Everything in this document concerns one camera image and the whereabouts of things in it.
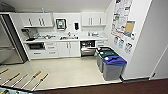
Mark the grey bin green lid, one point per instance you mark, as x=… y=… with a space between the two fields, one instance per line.
x=106 y=52

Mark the green foosball gaming table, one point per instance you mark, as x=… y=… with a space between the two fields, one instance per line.
x=28 y=81

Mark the white drawer unit narrow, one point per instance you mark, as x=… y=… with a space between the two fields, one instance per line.
x=101 y=43

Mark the stainless steel dishwasher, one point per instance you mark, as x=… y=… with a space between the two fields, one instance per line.
x=88 y=49

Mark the small bin label sign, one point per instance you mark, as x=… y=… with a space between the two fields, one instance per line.
x=121 y=43
x=128 y=48
x=115 y=40

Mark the large colourful wall poster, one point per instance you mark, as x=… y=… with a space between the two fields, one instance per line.
x=120 y=16

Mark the white two-door base cabinet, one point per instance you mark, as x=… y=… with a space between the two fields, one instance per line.
x=68 y=49

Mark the stainless steel refrigerator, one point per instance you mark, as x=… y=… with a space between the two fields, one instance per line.
x=10 y=43

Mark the blue bottle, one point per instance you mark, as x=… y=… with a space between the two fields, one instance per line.
x=42 y=10

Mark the blue orange wall notice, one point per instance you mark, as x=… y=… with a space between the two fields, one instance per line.
x=130 y=30

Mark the chrome sink faucet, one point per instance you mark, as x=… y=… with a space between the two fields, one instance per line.
x=69 y=35

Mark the white room door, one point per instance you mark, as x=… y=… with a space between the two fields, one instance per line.
x=161 y=63

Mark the grey bin blue lid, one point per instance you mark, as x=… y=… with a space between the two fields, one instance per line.
x=114 y=68

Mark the white wall cabinet wide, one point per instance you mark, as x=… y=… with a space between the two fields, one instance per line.
x=94 y=19

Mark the black coffee machine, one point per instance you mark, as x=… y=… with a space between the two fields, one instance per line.
x=26 y=33

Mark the white drawer unit wide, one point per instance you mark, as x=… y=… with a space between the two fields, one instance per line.
x=51 y=50

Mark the black built-in microwave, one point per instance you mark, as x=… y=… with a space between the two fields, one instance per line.
x=36 y=46

